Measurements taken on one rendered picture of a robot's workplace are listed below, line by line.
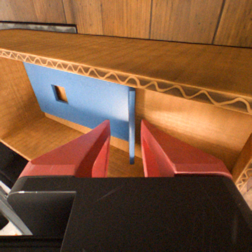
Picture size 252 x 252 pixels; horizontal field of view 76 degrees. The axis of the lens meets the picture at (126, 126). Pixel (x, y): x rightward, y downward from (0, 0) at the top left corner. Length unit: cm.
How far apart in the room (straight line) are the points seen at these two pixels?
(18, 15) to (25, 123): 13
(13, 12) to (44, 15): 5
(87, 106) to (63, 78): 4
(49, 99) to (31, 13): 9
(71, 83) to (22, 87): 9
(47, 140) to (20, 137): 4
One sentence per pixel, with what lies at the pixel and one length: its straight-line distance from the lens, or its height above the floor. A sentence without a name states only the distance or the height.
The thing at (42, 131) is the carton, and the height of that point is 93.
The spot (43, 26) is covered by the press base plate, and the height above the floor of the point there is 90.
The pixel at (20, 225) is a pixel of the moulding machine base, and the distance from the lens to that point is 577.
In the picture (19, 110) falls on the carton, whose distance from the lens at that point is 25.
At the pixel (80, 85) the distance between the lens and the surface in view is 17.
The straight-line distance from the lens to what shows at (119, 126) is 16.
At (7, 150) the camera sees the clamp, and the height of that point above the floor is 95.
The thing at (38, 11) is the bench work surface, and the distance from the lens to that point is 21.
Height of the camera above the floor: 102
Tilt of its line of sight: 43 degrees down
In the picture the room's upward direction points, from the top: 134 degrees counter-clockwise
